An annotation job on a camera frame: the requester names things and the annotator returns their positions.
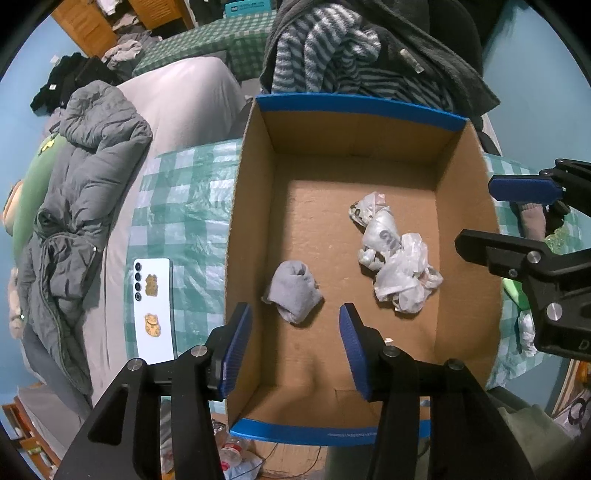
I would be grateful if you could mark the green pillow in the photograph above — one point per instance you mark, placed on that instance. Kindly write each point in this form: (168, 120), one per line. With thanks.
(32, 184)

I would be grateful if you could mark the light green cloth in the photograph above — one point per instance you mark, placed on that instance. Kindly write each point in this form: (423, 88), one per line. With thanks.
(517, 293)

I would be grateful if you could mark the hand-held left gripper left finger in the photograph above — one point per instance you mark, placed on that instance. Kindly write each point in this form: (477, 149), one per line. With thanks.
(238, 350)

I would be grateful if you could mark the light grey sock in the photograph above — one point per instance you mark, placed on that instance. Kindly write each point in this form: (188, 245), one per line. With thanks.
(295, 290)

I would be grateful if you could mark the green checked plastic tablecloth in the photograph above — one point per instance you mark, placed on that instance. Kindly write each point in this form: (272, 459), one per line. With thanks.
(194, 207)

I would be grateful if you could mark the clear plastic bottle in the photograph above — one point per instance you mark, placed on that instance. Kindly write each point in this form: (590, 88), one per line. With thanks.
(231, 454)

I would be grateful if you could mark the white phone with cat stickers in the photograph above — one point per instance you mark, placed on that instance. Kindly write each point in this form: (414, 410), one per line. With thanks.
(164, 300)

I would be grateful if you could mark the pile of grey clothes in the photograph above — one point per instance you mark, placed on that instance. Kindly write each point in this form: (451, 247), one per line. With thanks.
(129, 50)

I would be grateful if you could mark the small white cloth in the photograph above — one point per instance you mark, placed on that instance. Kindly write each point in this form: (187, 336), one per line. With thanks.
(526, 332)

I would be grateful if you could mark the wooden cabinet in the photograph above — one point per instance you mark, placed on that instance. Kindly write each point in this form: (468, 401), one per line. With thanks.
(92, 23)

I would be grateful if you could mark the cardboard box with blue tape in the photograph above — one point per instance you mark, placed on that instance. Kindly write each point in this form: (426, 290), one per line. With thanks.
(314, 221)

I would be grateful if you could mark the wooden shelf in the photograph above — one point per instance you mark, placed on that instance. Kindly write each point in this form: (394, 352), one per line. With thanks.
(27, 438)

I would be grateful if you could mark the olive green trousers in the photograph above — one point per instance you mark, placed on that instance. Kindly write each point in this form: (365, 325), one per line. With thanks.
(531, 443)

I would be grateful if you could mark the pile of black clothes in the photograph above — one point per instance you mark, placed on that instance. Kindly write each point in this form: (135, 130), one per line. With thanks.
(69, 78)

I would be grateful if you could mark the grey puffer jacket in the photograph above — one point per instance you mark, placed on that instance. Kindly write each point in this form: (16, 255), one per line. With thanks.
(78, 184)

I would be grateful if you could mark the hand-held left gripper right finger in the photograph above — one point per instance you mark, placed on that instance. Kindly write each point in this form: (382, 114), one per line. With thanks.
(353, 350)

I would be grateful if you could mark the printed bag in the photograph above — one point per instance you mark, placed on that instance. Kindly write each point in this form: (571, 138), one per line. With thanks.
(575, 406)

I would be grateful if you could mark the green lace cloth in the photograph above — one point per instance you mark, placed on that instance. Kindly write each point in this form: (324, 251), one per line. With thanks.
(558, 237)

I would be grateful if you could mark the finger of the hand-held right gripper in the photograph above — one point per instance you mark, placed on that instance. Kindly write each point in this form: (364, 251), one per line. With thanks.
(521, 189)
(503, 254)

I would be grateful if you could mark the bed with grey sheet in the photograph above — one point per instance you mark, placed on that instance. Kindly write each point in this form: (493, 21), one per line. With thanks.
(184, 101)

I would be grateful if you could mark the dark green checked cloth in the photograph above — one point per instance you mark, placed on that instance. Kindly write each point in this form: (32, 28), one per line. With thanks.
(217, 41)

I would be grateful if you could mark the crumpled white plastic bag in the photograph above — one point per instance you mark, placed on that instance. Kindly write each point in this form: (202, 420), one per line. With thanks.
(397, 267)

